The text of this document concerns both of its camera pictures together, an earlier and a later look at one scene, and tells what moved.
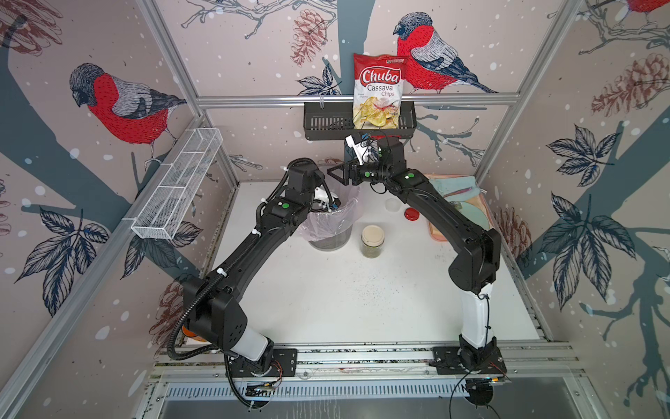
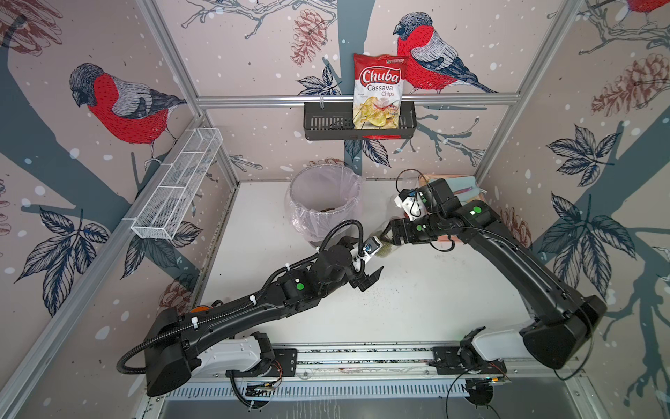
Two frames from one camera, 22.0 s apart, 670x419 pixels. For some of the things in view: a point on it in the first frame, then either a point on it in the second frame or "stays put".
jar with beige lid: [372, 239] to [384, 234]
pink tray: [477, 199] stays put
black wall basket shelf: [335, 122] stays put
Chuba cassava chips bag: [379, 81] stays put
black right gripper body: [372, 173] to [417, 230]
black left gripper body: [318, 179] to [357, 278]
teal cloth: [456, 188] stays put
